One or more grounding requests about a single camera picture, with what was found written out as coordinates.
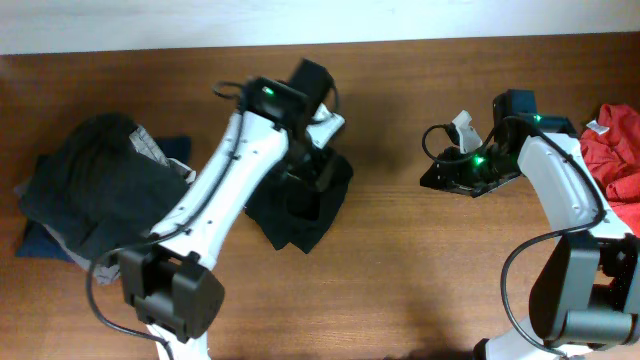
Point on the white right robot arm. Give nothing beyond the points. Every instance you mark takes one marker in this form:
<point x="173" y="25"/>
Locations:
<point x="586" y="298"/>

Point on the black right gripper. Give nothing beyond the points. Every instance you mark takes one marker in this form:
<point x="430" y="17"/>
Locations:
<point x="450" y="178"/>

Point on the black polo shirt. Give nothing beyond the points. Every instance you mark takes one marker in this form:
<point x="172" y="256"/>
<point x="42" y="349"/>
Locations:
<point x="289" y="212"/>

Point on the dark folded garment on pile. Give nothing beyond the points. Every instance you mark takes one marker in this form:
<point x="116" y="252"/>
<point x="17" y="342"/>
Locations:
<point x="98" y="192"/>

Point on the grey folded garment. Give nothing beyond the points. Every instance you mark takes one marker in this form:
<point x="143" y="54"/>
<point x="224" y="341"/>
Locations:
<point x="144" y="144"/>

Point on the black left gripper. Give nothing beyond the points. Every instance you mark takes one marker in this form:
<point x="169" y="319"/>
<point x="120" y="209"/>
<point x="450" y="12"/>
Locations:
<point x="318" y="172"/>

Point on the red garment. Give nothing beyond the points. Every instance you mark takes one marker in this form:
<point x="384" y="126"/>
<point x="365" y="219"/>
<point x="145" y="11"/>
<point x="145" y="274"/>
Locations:
<point x="610" y="148"/>

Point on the navy folded garment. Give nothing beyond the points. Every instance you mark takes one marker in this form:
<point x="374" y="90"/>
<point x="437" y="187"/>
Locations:
<point x="38" y="243"/>

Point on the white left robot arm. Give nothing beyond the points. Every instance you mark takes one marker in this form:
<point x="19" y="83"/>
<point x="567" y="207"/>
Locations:
<point x="275" y="163"/>

